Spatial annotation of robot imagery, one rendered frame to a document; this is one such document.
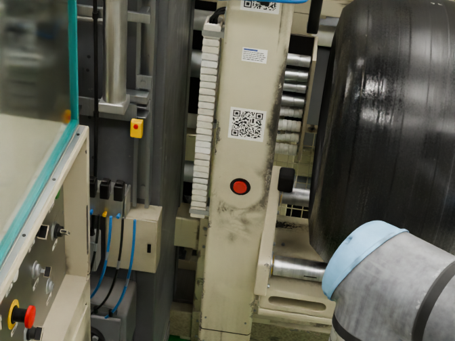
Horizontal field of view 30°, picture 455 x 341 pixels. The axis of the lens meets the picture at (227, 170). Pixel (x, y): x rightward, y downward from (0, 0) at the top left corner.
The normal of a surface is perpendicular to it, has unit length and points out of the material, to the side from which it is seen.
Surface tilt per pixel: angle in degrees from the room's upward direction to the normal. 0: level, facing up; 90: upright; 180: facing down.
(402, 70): 36
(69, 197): 90
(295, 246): 0
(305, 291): 0
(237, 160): 90
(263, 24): 90
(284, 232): 0
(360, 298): 80
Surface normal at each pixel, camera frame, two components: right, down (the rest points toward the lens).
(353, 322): -0.72, 0.15
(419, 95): -0.03, -0.20
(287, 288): 0.08, -0.83
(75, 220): -0.12, 0.54
